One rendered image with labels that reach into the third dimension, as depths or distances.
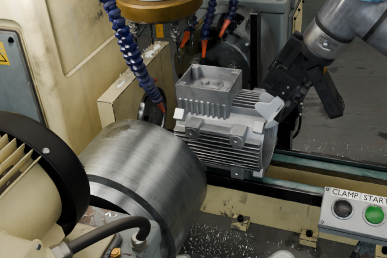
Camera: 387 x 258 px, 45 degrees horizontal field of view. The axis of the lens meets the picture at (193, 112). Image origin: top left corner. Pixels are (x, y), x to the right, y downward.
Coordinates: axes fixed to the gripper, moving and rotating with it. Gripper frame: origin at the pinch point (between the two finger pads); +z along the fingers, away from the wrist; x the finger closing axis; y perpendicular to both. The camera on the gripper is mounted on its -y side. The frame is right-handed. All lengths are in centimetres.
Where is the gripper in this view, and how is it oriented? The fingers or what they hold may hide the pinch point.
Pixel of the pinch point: (271, 125)
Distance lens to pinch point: 98.4
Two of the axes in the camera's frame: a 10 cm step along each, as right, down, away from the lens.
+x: -3.5, 5.4, -7.7
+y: -8.4, -5.4, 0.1
